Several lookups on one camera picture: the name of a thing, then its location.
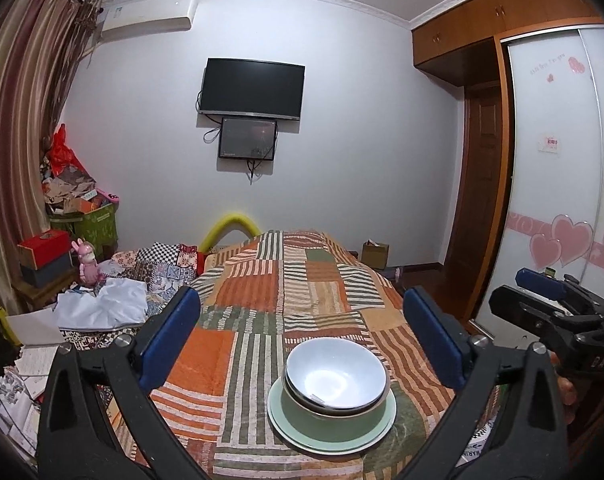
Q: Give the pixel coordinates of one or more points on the red box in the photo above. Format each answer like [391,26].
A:
[42,246]

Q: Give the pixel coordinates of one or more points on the wooden stool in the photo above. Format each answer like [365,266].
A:
[34,294]

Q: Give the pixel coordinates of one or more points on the pile of booklets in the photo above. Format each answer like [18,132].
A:
[29,367]

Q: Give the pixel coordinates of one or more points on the yellow foam tube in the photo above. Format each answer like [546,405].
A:
[227,220]

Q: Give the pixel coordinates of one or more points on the cardboard box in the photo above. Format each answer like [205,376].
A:
[375,257]

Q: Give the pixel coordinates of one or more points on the pink rabbit toy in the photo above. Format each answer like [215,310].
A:
[87,262]

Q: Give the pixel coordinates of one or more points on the black wall television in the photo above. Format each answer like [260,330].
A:
[252,87]

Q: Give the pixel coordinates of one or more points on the red plastic bag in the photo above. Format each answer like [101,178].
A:
[64,154]

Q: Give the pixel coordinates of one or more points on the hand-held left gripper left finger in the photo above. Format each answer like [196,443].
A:
[169,340]

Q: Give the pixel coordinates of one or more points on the white paper sheet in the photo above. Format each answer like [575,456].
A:
[32,325]

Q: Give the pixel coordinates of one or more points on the striped curtain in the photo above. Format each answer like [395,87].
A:
[22,110]

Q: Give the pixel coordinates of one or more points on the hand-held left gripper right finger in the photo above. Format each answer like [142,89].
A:
[434,342]

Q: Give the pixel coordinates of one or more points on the mint green plate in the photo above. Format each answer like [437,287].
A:
[332,444]

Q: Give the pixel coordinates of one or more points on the checkered patchwork blanket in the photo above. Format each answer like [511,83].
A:
[164,260]

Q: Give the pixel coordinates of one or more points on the striped patchwork quilt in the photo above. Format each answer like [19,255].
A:
[307,270]

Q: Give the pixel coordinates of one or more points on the green storage box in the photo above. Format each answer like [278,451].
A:
[99,225]

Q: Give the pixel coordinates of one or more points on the small black monitor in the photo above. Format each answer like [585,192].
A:
[247,137]

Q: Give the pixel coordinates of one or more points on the white note sticker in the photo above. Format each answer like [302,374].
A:
[550,143]

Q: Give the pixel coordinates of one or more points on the pile of papers and packets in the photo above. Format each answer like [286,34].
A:
[72,187]

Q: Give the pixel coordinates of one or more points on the pink bowl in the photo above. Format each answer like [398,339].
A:
[293,397]

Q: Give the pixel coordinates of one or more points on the dark clothing heap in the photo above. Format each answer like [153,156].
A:
[394,275]

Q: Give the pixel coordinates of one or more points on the white cloth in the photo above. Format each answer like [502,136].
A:
[104,305]

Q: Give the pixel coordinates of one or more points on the white bowl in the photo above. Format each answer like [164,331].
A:
[332,365]

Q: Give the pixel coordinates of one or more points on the wooden wardrobe with white doors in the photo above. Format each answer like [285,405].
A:
[551,85]

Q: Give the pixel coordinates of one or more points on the white air conditioner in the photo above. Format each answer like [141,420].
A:
[147,15]

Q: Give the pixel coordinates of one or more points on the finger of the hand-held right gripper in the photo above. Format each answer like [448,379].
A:
[519,305]
[536,280]

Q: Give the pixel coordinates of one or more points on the person's right hand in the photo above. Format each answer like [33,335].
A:
[564,390]

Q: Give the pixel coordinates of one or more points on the dark grey box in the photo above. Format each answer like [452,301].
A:
[46,274]

